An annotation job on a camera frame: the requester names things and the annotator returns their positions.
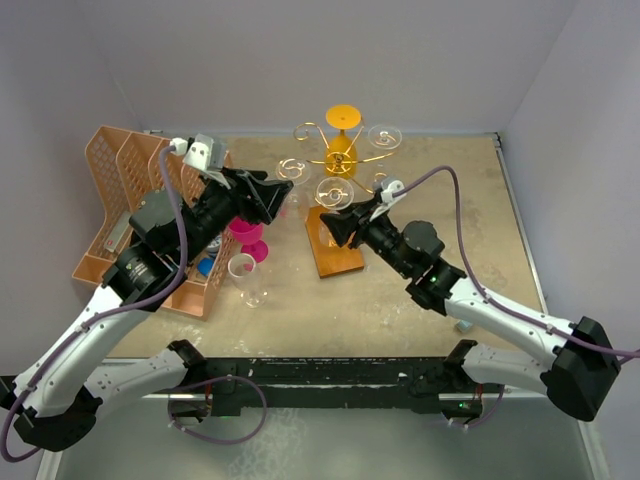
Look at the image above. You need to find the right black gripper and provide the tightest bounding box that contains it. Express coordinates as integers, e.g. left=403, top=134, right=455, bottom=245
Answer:
left=320, top=197, right=413, bottom=278

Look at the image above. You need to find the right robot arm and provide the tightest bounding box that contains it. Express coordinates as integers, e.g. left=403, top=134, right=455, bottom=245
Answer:
left=320, top=200, right=621, bottom=422

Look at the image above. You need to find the clear champagne flute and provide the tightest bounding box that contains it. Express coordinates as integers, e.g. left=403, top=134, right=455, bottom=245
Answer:
left=318, top=222, right=337, bottom=248

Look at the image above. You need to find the yellow plastic wine glass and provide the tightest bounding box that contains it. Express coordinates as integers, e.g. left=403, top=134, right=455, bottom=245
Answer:
left=324, top=104, right=364, bottom=180

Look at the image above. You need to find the orange plastic file organizer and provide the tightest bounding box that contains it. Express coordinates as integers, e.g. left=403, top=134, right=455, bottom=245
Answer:
left=72, top=126, right=235, bottom=320

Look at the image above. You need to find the blue cap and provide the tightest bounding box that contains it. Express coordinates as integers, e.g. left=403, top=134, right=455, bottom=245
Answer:
left=197, top=257, right=215, bottom=277

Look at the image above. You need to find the small clear glass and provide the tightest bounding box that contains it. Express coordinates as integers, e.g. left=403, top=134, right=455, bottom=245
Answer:
left=315, top=177, right=354, bottom=211

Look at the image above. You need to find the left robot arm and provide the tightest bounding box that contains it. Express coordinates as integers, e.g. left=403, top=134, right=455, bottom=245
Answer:
left=1, top=168, right=293, bottom=452

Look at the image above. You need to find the silver red tube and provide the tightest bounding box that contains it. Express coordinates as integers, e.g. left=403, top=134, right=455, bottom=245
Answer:
left=103, top=211, right=131, bottom=253

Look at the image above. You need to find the clear wine glass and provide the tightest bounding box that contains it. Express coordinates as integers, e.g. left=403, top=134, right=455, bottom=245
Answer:
left=364, top=124, right=403, bottom=163
left=276, top=158, right=311, bottom=222

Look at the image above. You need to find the pink plastic wine glass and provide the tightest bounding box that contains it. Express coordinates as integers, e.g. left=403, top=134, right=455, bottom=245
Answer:
left=229, top=217, right=269, bottom=263

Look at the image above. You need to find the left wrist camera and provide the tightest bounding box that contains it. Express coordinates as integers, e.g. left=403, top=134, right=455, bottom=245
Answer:
left=169, top=134, right=230, bottom=189

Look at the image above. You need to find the clear glass left front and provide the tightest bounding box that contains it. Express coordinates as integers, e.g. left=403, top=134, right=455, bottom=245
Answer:
left=227, top=253, right=267, bottom=308

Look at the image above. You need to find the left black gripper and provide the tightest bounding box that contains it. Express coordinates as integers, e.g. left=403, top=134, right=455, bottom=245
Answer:
left=176, top=165, right=290, bottom=264

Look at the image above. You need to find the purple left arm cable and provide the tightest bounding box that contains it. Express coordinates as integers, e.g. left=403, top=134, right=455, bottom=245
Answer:
left=0, top=142, right=190, bottom=461

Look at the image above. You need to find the round white blue tin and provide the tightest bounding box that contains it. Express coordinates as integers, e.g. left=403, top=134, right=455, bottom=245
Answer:
left=206, top=236, right=222, bottom=254

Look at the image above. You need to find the black table front rail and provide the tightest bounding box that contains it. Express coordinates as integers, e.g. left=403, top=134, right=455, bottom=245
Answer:
left=99, top=341, right=551, bottom=416

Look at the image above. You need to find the light blue small box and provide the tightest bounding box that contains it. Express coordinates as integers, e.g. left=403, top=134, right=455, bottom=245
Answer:
left=455, top=320, right=473, bottom=333

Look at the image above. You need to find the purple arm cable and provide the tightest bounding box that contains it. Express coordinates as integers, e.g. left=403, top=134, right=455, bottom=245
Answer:
left=399, top=166, right=640, bottom=360
left=0, top=142, right=190, bottom=461

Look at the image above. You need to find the purple cable loop under table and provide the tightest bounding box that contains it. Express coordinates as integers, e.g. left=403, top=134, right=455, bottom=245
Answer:
left=167, top=373, right=271, bottom=445

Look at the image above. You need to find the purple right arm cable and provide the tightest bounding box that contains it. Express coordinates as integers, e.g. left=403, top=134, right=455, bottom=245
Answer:
left=399, top=166, right=640, bottom=360

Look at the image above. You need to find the gold wire wine glass rack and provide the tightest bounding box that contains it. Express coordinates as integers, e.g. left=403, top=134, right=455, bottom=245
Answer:
left=294, top=122, right=403, bottom=279

